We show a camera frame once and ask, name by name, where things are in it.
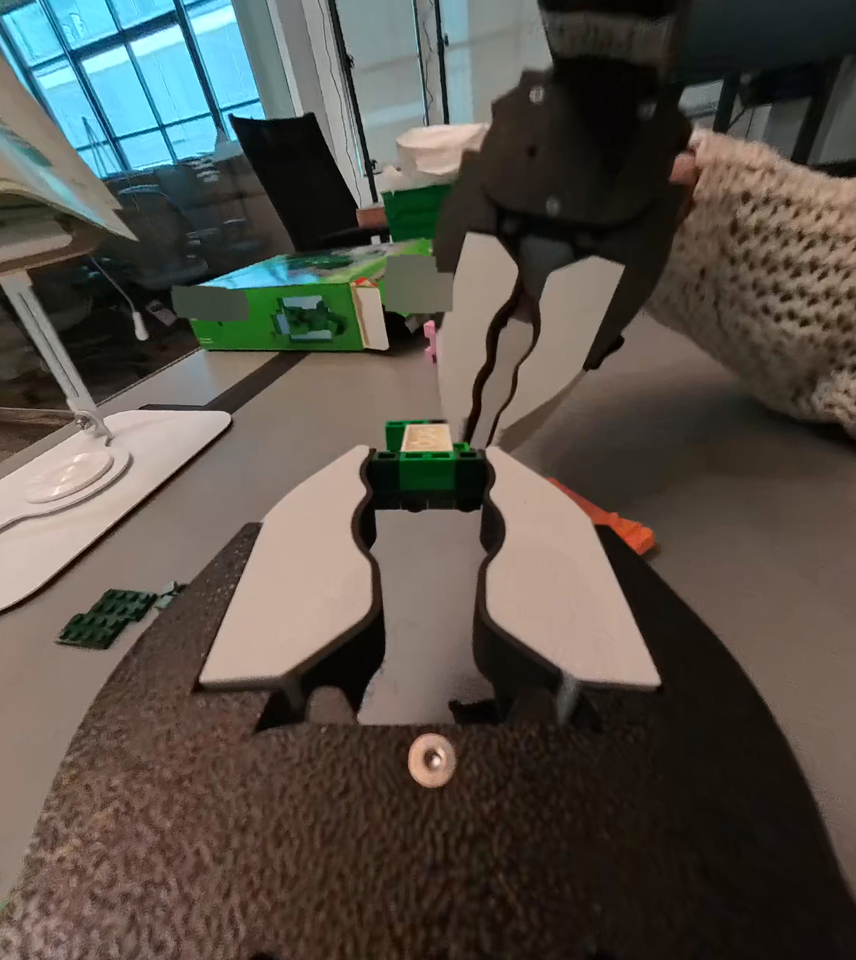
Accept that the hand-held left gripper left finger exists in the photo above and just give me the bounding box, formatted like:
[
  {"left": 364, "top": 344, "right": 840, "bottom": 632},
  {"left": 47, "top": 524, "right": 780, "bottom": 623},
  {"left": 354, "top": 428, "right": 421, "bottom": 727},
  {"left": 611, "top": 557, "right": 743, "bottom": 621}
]
[{"left": 197, "top": 444, "right": 386, "bottom": 721}]

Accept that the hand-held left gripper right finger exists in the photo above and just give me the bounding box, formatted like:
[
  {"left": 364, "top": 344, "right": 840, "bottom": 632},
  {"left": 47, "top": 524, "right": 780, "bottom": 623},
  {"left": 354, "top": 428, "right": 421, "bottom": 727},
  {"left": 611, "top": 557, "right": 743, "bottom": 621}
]
[{"left": 471, "top": 446, "right": 663, "bottom": 725}]

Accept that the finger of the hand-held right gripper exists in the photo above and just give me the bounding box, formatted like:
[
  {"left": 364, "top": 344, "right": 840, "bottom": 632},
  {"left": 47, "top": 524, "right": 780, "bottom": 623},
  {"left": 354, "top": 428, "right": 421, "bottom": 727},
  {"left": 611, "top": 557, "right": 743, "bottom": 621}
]
[
  {"left": 437, "top": 231, "right": 524, "bottom": 451},
  {"left": 482, "top": 253, "right": 629, "bottom": 453}
]

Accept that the green and white lego assembly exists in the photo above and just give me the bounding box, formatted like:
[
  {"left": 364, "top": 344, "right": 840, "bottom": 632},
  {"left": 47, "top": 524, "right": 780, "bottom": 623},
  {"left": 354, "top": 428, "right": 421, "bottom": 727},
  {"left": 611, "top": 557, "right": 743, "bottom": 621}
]
[{"left": 364, "top": 420, "right": 493, "bottom": 515}]

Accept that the person's right forearm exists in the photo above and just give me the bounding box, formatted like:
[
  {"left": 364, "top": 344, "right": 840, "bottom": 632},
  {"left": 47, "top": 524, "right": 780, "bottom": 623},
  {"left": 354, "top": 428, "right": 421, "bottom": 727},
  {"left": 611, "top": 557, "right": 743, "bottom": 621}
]
[{"left": 641, "top": 131, "right": 856, "bottom": 459}]

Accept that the orange lego brick separator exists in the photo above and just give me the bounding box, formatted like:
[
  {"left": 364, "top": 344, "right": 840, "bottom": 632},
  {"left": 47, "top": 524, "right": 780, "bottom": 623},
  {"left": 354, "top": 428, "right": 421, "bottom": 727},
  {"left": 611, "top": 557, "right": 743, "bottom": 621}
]
[{"left": 548, "top": 477, "right": 658, "bottom": 558}]

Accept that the green lego box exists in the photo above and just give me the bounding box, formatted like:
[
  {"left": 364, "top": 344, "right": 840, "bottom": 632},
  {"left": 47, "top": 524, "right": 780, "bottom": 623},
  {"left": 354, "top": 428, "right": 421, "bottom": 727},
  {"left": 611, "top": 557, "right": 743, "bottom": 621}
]
[{"left": 186, "top": 238, "right": 437, "bottom": 354}]

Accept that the large dark green lego plate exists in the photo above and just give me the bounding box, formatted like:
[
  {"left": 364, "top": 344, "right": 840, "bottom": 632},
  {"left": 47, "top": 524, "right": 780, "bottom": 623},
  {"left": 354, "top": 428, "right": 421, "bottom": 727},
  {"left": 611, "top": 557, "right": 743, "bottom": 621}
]
[{"left": 55, "top": 588, "right": 159, "bottom": 651}]

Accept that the small green box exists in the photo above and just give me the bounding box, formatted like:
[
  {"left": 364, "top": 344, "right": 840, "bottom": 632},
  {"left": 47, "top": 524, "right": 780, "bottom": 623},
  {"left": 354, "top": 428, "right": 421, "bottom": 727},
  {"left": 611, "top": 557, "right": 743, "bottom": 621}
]
[{"left": 381, "top": 180, "right": 467, "bottom": 243}]

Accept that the white round container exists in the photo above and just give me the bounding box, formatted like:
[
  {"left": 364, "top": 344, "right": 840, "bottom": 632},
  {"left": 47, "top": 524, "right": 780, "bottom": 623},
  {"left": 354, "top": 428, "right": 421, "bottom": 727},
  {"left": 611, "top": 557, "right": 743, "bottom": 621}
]
[{"left": 395, "top": 123, "right": 491, "bottom": 189}]

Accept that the white book stand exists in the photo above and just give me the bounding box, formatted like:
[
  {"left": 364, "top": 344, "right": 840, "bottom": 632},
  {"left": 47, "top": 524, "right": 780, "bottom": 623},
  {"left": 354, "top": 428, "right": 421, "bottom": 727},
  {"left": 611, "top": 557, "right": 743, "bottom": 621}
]
[{"left": 0, "top": 225, "right": 234, "bottom": 621}]

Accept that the black office chair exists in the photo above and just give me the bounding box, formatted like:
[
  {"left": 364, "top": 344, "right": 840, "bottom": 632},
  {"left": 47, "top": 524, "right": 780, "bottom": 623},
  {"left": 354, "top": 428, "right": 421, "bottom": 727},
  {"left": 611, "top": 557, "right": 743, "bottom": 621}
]
[{"left": 229, "top": 112, "right": 392, "bottom": 252}]

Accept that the large paned window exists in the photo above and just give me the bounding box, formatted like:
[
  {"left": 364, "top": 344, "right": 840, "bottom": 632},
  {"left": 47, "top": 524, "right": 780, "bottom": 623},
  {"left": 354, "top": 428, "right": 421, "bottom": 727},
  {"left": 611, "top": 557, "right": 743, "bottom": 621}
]
[{"left": 0, "top": 0, "right": 268, "bottom": 177}]

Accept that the white cable with plug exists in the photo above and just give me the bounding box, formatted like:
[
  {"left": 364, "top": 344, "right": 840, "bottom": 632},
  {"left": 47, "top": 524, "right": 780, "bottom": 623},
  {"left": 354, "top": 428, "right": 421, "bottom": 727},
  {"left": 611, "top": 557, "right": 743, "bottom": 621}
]
[{"left": 86, "top": 255, "right": 152, "bottom": 342}]

